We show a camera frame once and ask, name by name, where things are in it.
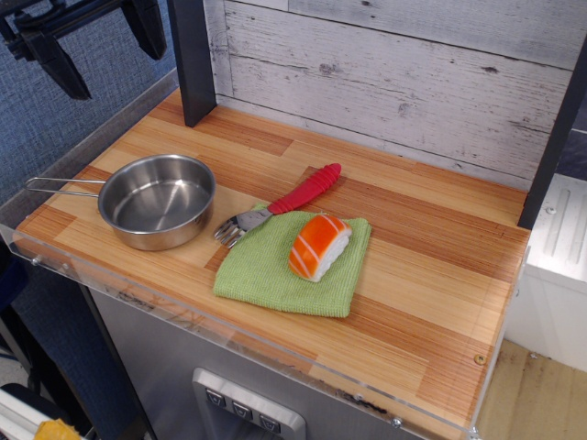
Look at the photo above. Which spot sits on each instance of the red handled metal fork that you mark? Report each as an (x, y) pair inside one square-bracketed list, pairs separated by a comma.
[(233, 229)]

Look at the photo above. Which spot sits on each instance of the stainless steel saucepan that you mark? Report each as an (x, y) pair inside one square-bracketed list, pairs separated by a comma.
[(155, 203)]

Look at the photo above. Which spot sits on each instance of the green cloth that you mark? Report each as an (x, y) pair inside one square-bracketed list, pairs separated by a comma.
[(256, 269)]

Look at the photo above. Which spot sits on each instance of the silver dispenser button panel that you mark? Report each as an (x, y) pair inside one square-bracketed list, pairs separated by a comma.
[(230, 410)]

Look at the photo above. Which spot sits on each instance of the yellow object bottom left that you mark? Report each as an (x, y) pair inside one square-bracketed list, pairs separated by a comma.
[(56, 430)]

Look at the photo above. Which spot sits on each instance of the white side cabinet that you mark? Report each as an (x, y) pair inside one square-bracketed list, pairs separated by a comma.
[(548, 312)]

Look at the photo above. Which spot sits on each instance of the salmon nigiri sushi toy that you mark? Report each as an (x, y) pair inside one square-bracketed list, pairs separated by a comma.
[(317, 246)]

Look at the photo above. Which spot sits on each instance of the black left upright post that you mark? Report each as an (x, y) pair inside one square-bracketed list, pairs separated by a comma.
[(193, 59)]

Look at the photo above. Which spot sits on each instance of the clear acrylic edge guard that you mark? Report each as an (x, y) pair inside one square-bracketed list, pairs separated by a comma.
[(427, 317)]

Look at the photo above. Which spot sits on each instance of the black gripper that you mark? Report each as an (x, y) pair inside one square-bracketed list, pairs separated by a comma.
[(33, 36)]

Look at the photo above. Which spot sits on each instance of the black right upright post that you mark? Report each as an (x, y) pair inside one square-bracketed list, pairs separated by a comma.
[(557, 140)]

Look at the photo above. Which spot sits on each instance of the black upright post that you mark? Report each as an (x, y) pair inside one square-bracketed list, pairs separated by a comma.
[(193, 59), (557, 140)]

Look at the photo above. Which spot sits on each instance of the silver toy fridge cabinet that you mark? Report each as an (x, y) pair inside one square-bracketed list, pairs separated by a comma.
[(160, 353)]

